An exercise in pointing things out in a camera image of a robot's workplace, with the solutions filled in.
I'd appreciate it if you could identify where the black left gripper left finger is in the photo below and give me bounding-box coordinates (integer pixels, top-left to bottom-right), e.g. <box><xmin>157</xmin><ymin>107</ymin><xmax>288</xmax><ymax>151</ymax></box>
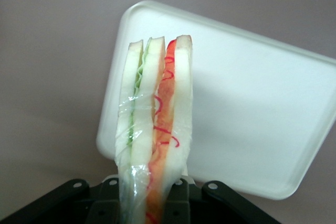
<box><xmin>88</xmin><ymin>175</ymin><xmax>124</xmax><ymax>224</ymax></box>

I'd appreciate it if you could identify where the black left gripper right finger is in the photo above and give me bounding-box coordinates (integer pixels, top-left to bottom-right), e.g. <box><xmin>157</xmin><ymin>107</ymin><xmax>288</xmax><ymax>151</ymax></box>
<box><xmin>160</xmin><ymin>177</ymin><xmax>192</xmax><ymax>224</ymax></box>

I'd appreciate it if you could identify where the triangle sandwich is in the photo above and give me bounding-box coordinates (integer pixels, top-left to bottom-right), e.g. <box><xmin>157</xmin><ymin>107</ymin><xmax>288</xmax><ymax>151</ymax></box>
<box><xmin>114</xmin><ymin>34</ymin><xmax>195</xmax><ymax>224</ymax></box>

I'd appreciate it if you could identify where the beige plastic tray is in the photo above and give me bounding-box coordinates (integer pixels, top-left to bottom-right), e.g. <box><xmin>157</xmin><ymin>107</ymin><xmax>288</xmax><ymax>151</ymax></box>
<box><xmin>96</xmin><ymin>0</ymin><xmax>336</xmax><ymax>201</ymax></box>

